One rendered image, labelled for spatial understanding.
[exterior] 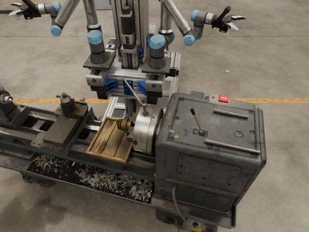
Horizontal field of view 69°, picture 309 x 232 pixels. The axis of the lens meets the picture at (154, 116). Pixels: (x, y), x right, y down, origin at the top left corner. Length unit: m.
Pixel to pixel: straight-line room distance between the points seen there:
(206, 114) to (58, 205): 1.79
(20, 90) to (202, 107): 3.09
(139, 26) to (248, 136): 1.19
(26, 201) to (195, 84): 2.66
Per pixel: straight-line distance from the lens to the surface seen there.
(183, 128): 1.30
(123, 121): 1.52
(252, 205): 2.60
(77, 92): 3.60
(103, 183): 1.89
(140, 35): 1.99
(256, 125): 1.43
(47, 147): 1.78
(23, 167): 2.27
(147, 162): 1.62
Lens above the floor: 2.25
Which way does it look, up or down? 47 degrees down
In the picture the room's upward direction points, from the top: straight up
